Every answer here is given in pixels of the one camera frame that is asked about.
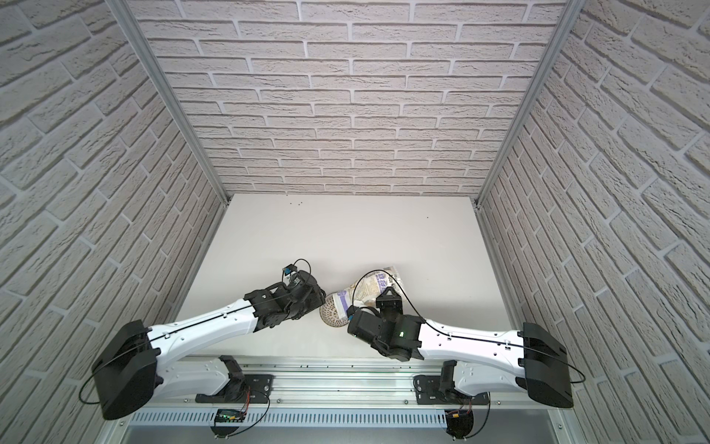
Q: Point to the front aluminium rail frame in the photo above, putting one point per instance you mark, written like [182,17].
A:
[507,418]

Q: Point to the white purple oats bag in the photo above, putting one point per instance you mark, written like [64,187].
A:
[364,291]

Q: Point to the corner aluminium post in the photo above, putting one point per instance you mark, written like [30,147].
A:
[131,28]
[566,22]

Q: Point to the left green circuit board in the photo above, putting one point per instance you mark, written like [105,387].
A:
[230,416]

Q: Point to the right wall base aluminium rail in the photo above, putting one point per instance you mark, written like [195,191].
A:
[504,282]

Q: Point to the right round black controller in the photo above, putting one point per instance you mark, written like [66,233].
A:
[459,423]

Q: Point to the right corner aluminium post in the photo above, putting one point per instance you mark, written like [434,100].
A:
[566,22]

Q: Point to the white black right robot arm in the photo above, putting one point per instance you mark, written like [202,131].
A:
[473,361]

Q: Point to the white slotted cable duct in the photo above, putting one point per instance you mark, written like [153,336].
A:
[292,417]

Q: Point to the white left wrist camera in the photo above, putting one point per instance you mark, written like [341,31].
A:
[289,272]

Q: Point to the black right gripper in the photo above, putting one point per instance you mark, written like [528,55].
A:
[360,325]

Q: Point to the patterned white breakfast bowl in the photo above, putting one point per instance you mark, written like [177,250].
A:
[334,310]

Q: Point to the left corner aluminium post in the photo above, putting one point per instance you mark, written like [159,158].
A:
[131,28]

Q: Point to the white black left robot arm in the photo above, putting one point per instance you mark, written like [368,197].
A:
[142,363]

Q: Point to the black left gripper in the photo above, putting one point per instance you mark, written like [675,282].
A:
[313,294]

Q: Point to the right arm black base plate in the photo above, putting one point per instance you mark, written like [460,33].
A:
[431,390]

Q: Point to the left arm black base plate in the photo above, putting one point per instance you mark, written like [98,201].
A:
[252,388]

